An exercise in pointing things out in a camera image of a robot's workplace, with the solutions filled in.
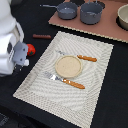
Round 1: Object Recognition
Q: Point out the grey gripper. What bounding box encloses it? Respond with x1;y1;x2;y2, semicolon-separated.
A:
12;41;30;75

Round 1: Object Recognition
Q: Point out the brown toy sausage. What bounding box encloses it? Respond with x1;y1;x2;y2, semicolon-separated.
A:
33;34;51;39

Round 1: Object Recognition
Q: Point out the red toy tomato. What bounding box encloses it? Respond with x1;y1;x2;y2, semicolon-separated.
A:
27;44;36;56

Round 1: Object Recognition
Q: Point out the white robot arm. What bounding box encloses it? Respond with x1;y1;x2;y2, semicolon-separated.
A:
0;0;29;76

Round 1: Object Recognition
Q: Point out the grey frying pan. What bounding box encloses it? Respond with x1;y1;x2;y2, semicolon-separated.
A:
39;1;79;21

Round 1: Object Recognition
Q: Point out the round beige plate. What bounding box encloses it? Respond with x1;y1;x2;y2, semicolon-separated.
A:
55;55;82;78

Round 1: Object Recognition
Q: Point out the woven beige placemat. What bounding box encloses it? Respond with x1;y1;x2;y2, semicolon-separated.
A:
13;31;113;128

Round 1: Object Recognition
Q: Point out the grey cooking pot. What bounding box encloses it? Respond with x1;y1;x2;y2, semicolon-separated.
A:
80;0;105;25

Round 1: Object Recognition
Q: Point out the brown wooden board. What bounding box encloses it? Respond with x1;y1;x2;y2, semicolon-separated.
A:
49;0;128;43

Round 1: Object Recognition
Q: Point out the beige bowl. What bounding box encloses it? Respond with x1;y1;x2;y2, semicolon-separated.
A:
118;4;128;30

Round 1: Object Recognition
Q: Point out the fork with wooden handle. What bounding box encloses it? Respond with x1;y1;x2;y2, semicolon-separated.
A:
43;71;85;89

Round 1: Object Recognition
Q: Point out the knife with wooden handle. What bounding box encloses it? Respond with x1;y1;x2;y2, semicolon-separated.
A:
55;50;97;62

